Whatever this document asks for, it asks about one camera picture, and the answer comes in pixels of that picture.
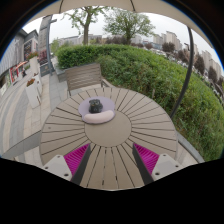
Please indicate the curved black umbrella pole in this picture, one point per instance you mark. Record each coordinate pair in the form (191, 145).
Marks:
(186, 73)

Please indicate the tall grey sign pillar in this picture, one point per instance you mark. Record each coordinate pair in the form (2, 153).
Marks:
(44, 40)

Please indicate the black computer mouse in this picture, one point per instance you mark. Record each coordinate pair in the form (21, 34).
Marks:
(95, 106)

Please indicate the lilac mouse pad with wrist rest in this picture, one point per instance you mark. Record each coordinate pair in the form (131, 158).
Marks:
(108, 105)

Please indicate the round leafy tree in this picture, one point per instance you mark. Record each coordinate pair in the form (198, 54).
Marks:
(129, 23)

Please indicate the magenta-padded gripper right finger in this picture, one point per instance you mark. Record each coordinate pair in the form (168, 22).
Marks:
(165, 166)

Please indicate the green hedge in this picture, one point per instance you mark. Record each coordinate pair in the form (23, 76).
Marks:
(150, 73)

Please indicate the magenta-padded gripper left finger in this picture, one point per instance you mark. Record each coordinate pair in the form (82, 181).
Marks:
(59, 166)

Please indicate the beige umbrella canopy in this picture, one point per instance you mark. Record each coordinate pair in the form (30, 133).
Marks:
(110, 5)

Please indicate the white planter with flowers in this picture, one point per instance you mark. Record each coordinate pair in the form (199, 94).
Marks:
(33, 63)
(32, 93)

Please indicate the slatted wooden chair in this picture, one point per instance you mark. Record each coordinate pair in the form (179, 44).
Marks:
(83, 76)

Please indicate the distant apartment buildings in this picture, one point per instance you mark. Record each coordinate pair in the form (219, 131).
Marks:
(170, 38)

